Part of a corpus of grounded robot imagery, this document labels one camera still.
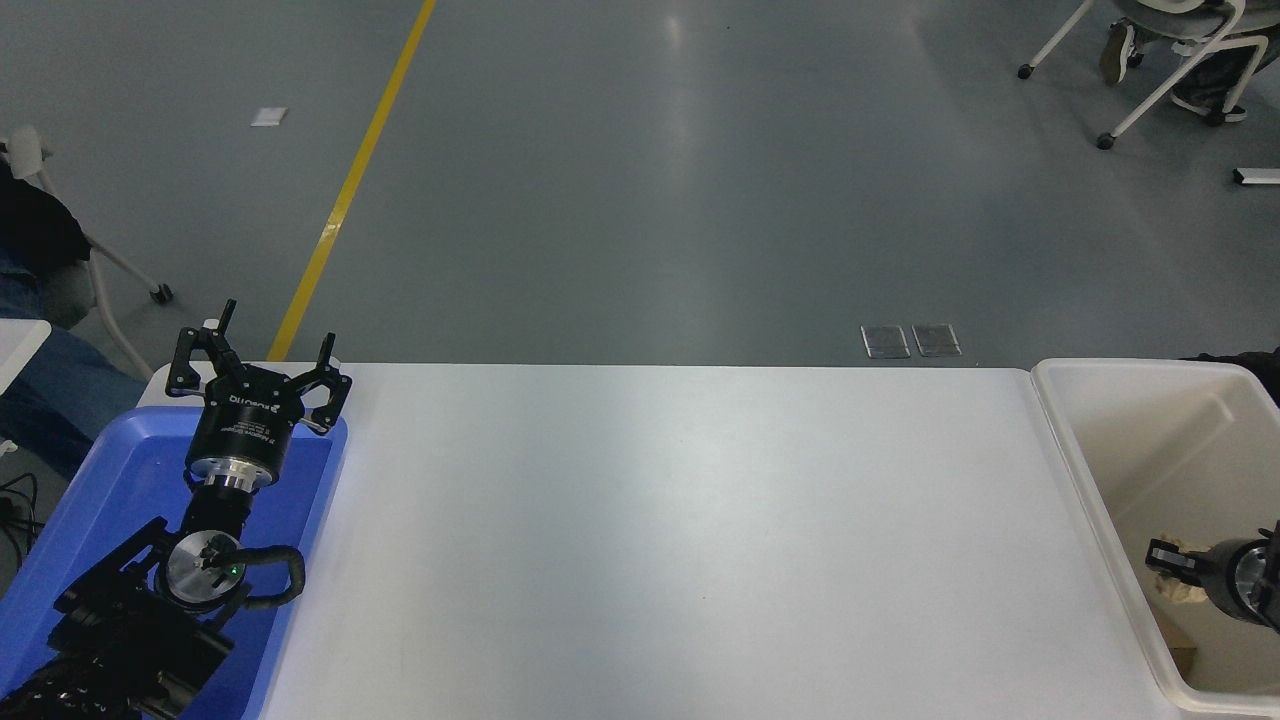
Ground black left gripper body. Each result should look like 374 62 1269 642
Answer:
187 365 314 473

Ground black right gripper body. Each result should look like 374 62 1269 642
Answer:
1205 540 1246 616

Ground tan paper ball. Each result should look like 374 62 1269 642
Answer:
1155 538 1213 607

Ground large pale plastic bin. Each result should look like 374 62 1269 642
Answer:
1030 358 1280 716

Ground blue plastic tray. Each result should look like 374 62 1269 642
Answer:
0 405 349 720

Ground white wheeled chair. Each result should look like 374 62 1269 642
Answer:
1017 0 1251 151
0 125 175 381

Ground small white table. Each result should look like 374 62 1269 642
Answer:
0 318 52 396

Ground black cables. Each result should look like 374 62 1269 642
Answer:
0 472 41 563

